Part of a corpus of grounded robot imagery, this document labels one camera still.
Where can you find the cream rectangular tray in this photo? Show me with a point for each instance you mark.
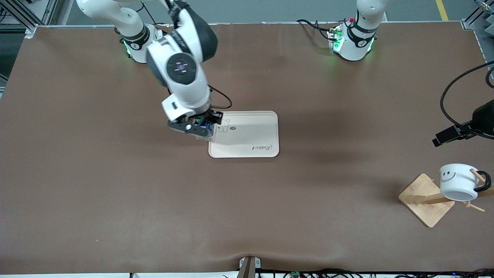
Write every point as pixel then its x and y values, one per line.
pixel 251 135

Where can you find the white smiley mug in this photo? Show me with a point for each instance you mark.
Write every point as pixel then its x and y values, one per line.
pixel 457 183

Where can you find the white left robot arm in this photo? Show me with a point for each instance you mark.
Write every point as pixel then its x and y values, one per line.
pixel 359 38

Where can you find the metal table edge bracket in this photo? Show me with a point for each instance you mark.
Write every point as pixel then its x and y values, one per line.
pixel 250 266

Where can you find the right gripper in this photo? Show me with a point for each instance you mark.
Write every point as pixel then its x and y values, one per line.
pixel 212 116

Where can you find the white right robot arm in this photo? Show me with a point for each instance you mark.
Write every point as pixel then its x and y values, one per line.
pixel 181 58

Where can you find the aluminium frame profile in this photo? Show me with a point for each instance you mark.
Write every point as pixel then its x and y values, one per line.
pixel 27 17
pixel 476 17

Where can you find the brown table cover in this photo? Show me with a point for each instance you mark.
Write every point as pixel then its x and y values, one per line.
pixel 115 193

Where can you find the wooden cup rack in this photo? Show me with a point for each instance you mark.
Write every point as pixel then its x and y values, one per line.
pixel 422 200

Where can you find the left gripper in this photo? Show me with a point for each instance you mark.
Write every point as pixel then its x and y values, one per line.
pixel 484 117

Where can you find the blue milk carton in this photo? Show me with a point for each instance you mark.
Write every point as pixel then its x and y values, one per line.
pixel 206 124

